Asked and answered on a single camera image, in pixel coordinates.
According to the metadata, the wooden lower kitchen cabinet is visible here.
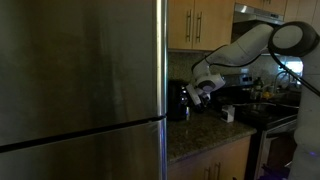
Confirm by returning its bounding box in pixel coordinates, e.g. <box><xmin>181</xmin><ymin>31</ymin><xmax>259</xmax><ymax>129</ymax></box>
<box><xmin>167</xmin><ymin>135</ymin><xmax>252</xmax><ymax>180</ymax></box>

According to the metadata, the black kitchen stove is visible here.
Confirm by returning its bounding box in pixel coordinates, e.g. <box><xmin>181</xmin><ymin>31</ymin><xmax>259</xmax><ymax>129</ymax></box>
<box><xmin>213</xmin><ymin>73</ymin><xmax>300</xmax><ymax>180</ymax></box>

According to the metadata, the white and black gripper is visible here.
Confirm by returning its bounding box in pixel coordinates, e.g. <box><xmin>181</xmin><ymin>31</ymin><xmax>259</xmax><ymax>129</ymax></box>
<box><xmin>185</xmin><ymin>83</ymin><xmax>212</xmax><ymax>114</ymax></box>

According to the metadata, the stainless steel refrigerator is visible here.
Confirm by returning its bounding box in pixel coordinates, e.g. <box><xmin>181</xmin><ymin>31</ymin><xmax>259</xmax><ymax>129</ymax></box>
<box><xmin>0</xmin><ymin>0</ymin><xmax>169</xmax><ymax>180</ymax></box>

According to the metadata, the small white box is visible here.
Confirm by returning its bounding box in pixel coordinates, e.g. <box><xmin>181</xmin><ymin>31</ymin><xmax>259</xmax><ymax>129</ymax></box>
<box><xmin>220</xmin><ymin>104</ymin><xmax>236</xmax><ymax>124</ymax></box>

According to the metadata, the curved metal kitchen faucet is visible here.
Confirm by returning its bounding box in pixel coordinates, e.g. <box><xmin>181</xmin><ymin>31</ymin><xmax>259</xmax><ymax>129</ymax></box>
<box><xmin>273</xmin><ymin>70</ymin><xmax>292</xmax><ymax>90</ymax></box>

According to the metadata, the dark glass bottle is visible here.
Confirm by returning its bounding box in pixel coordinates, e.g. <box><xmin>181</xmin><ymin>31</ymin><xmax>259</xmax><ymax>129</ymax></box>
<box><xmin>253</xmin><ymin>76</ymin><xmax>265</xmax><ymax>92</ymax></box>

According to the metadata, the long metal cabinet handle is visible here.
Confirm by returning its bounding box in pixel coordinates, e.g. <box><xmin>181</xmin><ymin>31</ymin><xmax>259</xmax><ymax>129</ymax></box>
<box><xmin>185</xmin><ymin>8</ymin><xmax>193</xmax><ymax>43</ymax></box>
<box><xmin>195</xmin><ymin>11</ymin><xmax>203</xmax><ymax>44</ymax></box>

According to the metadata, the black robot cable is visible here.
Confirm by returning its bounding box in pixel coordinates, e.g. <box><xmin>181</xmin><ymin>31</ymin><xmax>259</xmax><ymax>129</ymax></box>
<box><xmin>191</xmin><ymin>43</ymin><xmax>320</xmax><ymax>98</ymax></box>

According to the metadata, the stainless steel range hood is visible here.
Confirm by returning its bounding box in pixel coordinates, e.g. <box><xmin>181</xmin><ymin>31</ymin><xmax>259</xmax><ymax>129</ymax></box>
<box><xmin>233</xmin><ymin>3</ymin><xmax>286</xmax><ymax>27</ymax></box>

